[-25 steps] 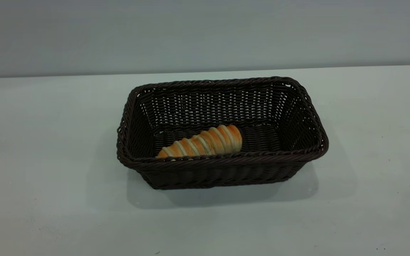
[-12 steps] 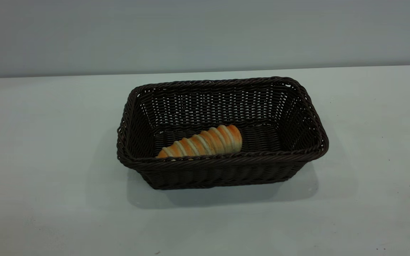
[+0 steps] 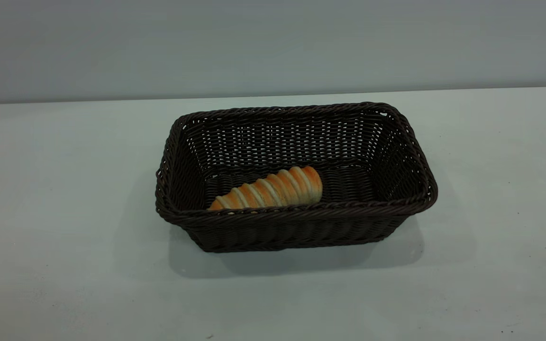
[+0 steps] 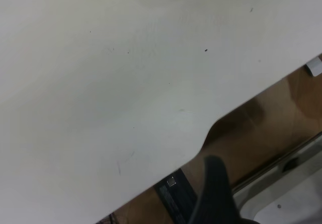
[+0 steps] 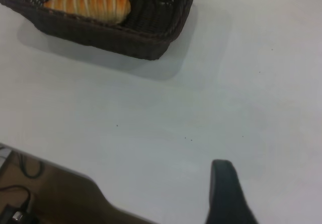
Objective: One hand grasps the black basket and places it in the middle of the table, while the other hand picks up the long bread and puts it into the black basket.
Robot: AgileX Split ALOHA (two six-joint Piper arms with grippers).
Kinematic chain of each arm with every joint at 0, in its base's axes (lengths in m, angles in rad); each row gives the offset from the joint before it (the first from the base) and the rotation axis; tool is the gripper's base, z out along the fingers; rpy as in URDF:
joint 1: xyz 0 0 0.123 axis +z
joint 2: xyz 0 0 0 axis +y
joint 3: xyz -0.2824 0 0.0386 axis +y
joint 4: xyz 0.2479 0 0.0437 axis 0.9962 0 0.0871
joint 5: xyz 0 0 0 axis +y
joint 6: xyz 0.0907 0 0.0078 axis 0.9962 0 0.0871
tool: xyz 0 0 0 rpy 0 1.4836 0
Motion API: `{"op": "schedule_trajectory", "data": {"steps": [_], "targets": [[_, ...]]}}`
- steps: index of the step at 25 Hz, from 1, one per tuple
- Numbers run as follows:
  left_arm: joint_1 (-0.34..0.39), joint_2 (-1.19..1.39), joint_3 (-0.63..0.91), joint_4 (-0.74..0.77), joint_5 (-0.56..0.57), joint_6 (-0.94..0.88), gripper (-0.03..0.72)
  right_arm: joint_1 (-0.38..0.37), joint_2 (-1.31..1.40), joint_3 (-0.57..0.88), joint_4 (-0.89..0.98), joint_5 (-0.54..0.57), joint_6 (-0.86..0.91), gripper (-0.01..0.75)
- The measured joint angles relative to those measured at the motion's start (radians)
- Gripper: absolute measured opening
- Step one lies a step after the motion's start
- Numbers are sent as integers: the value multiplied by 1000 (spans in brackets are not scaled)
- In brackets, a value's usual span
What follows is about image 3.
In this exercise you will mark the ridged golden bread roll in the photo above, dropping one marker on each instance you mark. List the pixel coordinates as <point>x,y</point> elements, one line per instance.
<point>273,189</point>

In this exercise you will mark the dark brown wicker basket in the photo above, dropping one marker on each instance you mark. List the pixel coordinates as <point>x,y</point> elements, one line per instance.
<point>282,227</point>

